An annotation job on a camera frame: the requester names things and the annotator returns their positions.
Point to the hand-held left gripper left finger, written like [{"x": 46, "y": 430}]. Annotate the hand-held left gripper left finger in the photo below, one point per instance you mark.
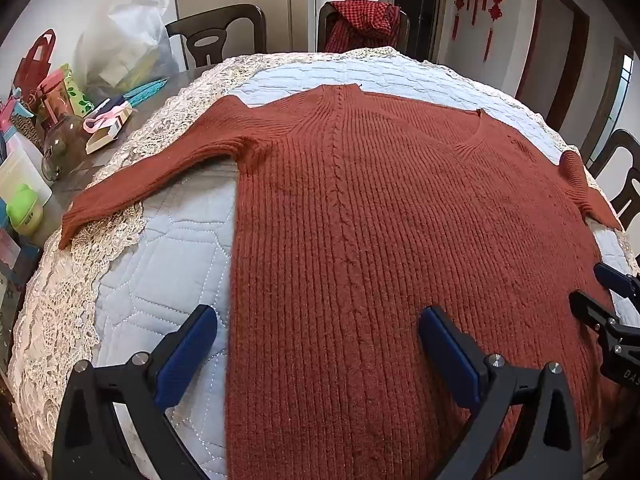
[{"x": 185, "y": 355}]

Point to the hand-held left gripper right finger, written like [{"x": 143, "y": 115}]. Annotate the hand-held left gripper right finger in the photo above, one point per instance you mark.
[{"x": 450, "y": 355}]

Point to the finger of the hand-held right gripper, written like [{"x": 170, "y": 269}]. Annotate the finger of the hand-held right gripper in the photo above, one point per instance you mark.
[
  {"x": 617, "y": 280},
  {"x": 590, "y": 307}
]

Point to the rust-red knit sweater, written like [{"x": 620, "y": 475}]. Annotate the rust-red knit sweater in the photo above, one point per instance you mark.
[{"x": 375, "y": 210}]

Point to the dark wooden chair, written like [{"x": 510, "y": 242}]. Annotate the dark wooden chair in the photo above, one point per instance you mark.
[
  {"x": 322, "y": 25},
  {"x": 235, "y": 22},
  {"x": 627, "y": 145}
]

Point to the glass panel door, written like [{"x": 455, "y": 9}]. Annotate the glass panel door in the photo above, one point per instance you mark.
[{"x": 612, "y": 95}]

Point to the green cap bottle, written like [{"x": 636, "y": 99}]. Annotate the green cap bottle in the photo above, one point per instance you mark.
[{"x": 22, "y": 207}]

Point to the pink ribbon box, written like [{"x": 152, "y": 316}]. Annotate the pink ribbon box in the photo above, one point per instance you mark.
[{"x": 105, "y": 130}]

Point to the glass jar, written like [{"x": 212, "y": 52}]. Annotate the glass jar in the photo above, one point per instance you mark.
[{"x": 62, "y": 145}]

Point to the translucent plastic container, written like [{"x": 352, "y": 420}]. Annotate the translucent plastic container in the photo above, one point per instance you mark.
[{"x": 17, "y": 172}]

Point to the brown wooden door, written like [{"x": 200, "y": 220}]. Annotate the brown wooden door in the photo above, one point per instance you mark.
[{"x": 580, "y": 35}]

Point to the teal plastic item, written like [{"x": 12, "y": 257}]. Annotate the teal plastic item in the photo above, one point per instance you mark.
[{"x": 147, "y": 90}]

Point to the green leaf-print packet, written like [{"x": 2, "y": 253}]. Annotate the green leaf-print packet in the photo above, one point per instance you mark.
[{"x": 77, "y": 92}]

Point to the pink packet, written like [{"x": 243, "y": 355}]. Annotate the pink packet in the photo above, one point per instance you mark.
[{"x": 52, "y": 95}]

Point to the white plastic bag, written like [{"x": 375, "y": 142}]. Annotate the white plastic bag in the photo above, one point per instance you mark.
[{"x": 125, "y": 45}]

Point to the red gift bag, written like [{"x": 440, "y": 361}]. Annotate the red gift bag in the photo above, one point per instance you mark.
[{"x": 30, "y": 67}]

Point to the red checked cloth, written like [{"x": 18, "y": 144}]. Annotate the red checked cloth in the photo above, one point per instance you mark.
[{"x": 360, "y": 22}]

